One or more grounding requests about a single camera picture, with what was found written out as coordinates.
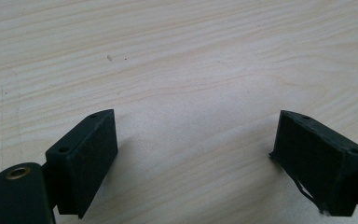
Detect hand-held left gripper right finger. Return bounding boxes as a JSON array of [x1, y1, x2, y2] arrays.
[[268, 109, 358, 217]]

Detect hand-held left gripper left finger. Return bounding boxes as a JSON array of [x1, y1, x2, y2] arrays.
[[45, 108, 119, 219]]

